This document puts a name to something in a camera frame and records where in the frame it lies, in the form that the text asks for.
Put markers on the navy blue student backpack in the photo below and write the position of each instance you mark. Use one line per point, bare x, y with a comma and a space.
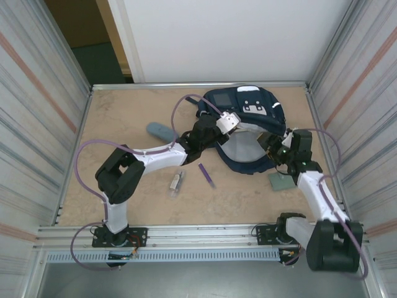
248, 158

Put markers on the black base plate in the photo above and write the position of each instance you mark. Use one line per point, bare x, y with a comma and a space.
263, 236
139, 237

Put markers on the thin aluminium table rail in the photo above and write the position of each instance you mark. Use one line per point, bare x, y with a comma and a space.
155, 86

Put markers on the blue-grey glasses case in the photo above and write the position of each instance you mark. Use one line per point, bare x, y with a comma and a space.
159, 131

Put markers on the green wallet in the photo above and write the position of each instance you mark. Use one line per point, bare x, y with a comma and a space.
283, 183

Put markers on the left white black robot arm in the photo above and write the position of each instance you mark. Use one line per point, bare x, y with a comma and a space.
161, 158

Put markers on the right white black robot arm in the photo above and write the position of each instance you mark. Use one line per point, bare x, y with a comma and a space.
313, 186

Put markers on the brown wooden door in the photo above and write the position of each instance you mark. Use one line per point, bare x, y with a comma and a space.
83, 28

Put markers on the wide aluminium base rail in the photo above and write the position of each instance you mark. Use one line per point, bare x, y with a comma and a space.
201, 236

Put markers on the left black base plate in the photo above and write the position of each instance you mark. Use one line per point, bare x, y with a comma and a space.
139, 237

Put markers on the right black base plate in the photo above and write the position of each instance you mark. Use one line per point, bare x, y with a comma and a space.
263, 236

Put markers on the purple pen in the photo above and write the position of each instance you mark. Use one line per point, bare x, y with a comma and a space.
206, 174

